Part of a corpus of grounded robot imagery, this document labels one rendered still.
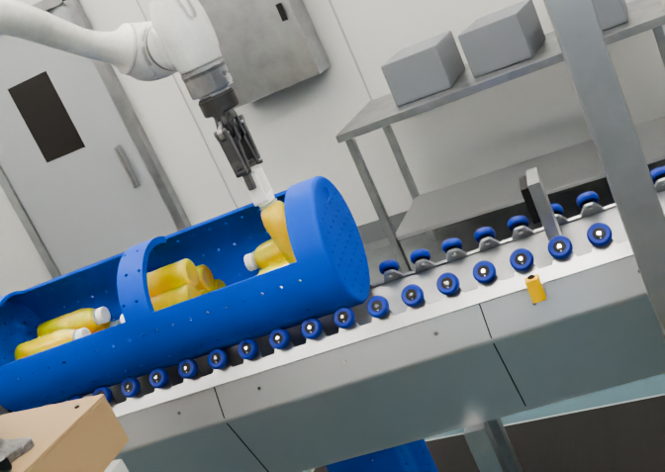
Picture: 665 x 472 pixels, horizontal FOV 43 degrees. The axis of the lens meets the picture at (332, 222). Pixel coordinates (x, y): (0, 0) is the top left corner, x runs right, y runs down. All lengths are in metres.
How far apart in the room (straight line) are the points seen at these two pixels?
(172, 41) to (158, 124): 4.00
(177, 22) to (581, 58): 0.75
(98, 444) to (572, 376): 0.92
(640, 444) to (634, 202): 1.23
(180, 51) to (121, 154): 4.12
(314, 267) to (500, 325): 0.38
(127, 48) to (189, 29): 0.17
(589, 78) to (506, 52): 2.81
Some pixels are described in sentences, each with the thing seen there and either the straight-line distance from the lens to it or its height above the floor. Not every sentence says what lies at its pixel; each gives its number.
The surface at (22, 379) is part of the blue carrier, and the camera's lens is 2.01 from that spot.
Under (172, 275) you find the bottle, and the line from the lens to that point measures 1.87.
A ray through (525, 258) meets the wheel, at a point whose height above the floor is 0.96.
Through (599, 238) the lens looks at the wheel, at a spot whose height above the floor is 0.96.
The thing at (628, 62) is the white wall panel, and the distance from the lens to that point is 4.86.
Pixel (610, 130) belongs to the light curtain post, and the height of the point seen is 1.22.
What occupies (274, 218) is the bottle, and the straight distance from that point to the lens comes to 1.69.
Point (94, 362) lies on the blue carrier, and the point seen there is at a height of 1.06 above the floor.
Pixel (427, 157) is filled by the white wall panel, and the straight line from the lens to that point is 5.09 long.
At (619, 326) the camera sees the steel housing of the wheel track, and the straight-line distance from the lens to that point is 1.70.
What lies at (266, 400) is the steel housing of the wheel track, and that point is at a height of 0.85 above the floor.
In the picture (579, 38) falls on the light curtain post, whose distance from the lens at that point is 1.28.
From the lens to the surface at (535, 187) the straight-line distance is 1.65.
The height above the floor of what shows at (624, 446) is 0.15.
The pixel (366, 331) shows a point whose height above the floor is 0.92.
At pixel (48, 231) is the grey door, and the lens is 6.35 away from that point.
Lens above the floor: 1.57
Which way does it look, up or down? 14 degrees down
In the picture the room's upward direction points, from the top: 24 degrees counter-clockwise
